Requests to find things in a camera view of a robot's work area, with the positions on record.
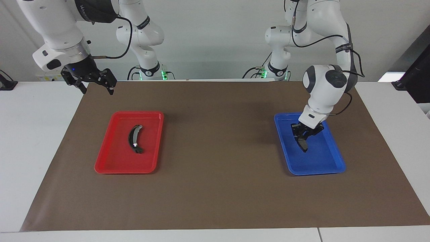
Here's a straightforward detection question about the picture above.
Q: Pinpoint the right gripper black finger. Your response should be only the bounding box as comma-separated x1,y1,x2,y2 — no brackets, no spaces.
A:
69,76,87,95
96,68,118,96

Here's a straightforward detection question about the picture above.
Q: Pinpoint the curved brake shoe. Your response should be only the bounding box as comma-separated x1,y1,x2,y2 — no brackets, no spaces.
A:
128,124,144,154

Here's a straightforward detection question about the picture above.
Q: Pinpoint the blue plastic tray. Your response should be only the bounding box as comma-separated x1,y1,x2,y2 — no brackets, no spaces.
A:
274,112,346,176

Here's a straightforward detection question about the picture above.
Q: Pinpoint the black clamp device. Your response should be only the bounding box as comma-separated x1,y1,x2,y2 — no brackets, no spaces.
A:
0,70,18,91

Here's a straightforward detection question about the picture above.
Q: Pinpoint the red plastic tray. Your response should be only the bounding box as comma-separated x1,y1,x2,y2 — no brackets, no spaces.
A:
94,111,164,174

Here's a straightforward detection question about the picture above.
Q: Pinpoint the brown table mat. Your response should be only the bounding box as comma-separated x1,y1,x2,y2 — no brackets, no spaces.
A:
19,81,430,232

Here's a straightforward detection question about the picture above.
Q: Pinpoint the black monitor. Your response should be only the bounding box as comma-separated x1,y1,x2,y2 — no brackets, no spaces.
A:
391,34,430,105

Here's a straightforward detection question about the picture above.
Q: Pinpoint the black base cable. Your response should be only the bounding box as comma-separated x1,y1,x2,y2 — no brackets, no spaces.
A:
243,50,272,80
127,66,141,81

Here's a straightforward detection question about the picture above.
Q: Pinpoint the white wall socket box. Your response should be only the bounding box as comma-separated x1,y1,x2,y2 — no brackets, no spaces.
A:
36,70,64,82

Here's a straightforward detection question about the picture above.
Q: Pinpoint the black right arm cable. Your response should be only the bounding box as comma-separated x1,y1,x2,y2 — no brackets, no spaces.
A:
90,15,133,60

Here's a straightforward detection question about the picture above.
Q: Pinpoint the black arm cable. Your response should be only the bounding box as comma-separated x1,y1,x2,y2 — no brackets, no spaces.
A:
291,0,366,117
90,15,133,60

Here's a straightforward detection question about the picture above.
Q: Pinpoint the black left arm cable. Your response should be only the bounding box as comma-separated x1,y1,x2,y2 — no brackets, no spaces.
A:
291,0,366,117

